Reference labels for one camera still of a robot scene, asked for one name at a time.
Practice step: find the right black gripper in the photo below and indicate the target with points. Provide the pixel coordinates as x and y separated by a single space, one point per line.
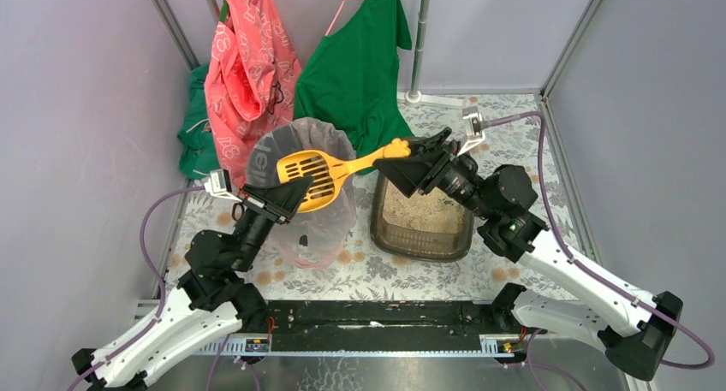
430 167

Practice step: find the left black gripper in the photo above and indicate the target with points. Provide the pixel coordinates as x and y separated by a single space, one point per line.
270 208

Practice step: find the trash bin with plastic liner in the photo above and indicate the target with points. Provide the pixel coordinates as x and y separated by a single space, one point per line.
310 240

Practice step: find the yellow litter scoop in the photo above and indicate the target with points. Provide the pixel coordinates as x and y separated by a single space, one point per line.
329 173

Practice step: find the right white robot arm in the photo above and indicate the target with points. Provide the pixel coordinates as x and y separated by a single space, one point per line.
631 326

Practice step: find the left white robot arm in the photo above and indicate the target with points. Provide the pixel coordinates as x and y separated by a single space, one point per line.
208 301

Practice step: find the grey litter box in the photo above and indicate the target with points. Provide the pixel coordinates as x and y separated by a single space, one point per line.
427 227

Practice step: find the clothes rack pole with base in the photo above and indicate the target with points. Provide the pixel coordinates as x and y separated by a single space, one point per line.
413 96

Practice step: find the floral floor mat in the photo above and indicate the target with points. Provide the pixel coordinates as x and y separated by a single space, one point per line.
364 272

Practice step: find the dark green garment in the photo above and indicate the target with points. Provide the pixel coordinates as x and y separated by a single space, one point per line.
198 157

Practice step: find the green t-shirt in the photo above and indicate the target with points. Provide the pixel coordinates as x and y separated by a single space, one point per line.
351 79

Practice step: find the pink patterned garment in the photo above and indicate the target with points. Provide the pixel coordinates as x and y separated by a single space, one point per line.
250 85

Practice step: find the pink clothes hanger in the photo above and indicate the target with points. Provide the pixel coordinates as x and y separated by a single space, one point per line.
336 16

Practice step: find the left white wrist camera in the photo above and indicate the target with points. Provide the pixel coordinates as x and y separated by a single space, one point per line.
219 185

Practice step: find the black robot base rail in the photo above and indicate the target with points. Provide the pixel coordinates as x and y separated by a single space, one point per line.
380 326

